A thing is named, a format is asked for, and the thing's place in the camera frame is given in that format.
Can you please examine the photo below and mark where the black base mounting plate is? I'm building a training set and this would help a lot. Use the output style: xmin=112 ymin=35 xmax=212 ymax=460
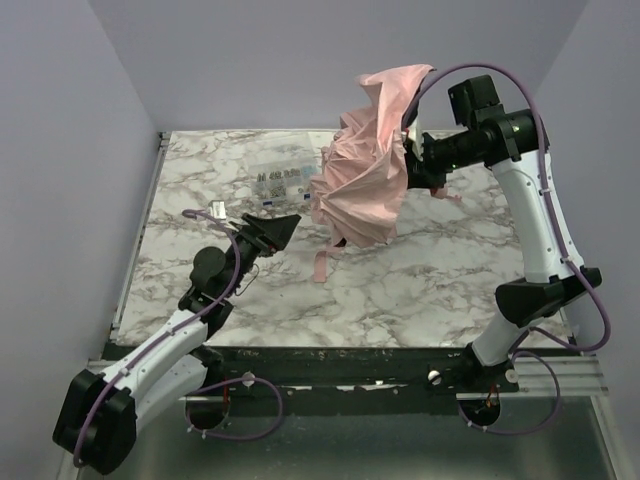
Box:
xmin=183 ymin=347 xmax=519 ymax=424

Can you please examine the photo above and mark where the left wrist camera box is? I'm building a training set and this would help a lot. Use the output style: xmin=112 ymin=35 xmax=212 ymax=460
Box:
xmin=207 ymin=200 xmax=227 ymax=220

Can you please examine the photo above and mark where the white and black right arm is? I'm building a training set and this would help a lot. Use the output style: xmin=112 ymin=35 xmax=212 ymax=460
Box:
xmin=405 ymin=75 xmax=602 ymax=382

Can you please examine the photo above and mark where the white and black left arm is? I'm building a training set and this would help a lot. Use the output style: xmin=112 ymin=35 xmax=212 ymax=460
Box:
xmin=52 ymin=209 xmax=301 ymax=475

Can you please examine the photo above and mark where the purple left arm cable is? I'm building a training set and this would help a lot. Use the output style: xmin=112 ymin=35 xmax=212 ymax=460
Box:
xmin=73 ymin=208 xmax=284 ymax=469

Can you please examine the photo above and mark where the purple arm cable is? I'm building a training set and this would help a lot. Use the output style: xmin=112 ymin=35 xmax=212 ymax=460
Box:
xmin=73 ymin=208 xmax=284 ymax=469
xmin=409 ymin=62 xmax=611 ymax=435

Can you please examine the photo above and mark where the aluminium frame rail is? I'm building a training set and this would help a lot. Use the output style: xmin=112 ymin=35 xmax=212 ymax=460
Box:
xmin=92 ymin=347 xmax=608 ymax=399

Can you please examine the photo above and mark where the pink folding umbrella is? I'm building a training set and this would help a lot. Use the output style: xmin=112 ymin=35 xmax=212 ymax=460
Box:
xmin=310 ymin=64 xmax=434 ymax=283

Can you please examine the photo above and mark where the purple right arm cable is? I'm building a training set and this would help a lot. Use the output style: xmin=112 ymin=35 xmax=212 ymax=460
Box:
xmin=409 ymin=62 xmax=611 ymax=435

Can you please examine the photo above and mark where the clear plastic organizer box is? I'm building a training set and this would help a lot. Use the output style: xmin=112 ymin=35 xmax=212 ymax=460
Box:
xmin=248 ymin=161 xmax=318 ymax=207

